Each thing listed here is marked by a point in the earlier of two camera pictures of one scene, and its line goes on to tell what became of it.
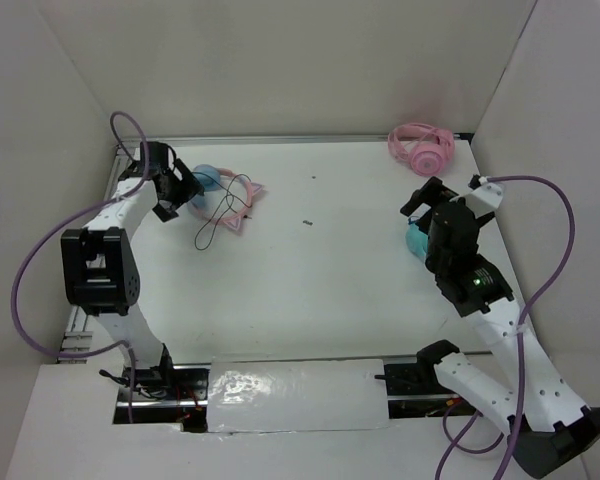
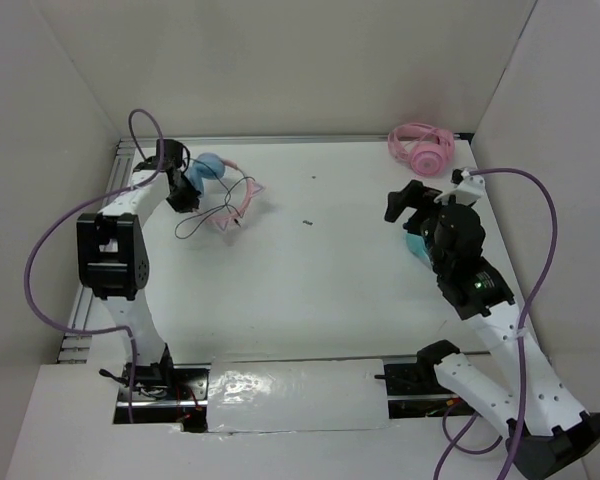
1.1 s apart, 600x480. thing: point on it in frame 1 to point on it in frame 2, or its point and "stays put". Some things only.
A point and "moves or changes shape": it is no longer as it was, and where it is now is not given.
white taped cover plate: x=296 y=394 stays put
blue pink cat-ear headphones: x=210 y=178 moves or changes shape
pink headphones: x=428 y=149 stays put
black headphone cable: x=227 y=200 to x=199 y=219
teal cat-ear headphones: x=417 y=239 stays put
